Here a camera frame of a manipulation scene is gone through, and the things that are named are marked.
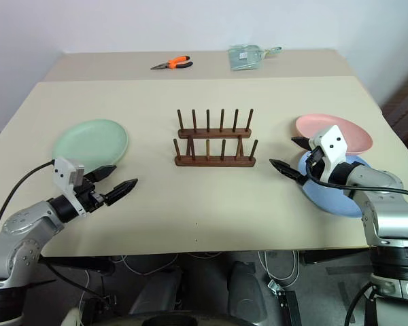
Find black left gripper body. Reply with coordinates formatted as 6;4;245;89
75;177;109;215

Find clear plastic bag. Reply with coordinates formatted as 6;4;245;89
228;44;283;72

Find orange handled pliers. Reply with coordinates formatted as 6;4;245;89
150;55;194;71

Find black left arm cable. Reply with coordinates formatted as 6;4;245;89
0;160;56;240

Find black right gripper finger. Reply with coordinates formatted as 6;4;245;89
269;159;307;186
290;136;314;151

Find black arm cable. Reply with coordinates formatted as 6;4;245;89
305;149;408;200
0;160;56;240

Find green plate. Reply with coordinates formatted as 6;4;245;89
51;118;129;172

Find white floor cable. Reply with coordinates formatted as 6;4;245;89
258;250;302;283

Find pink plate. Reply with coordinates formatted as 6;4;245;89
295;114;374;155

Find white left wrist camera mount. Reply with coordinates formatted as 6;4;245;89
52;156;88;217

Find blue plate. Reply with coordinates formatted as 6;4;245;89
298;150;373;218

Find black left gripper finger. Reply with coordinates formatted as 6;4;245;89
84;164;118;183
104;178;139;207

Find dark rounded robot leg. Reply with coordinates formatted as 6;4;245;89
226;260;268;320
128;268;184;316

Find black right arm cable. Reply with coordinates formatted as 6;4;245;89
305;149;408;200

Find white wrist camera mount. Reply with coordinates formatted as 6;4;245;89
309;124;348;183
52;156;88;217

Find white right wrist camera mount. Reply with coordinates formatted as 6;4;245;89
309;124;348;183

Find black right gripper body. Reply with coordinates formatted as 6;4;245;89
305;146;328;179

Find wooden dish rack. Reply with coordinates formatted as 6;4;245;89
173;108;260;168

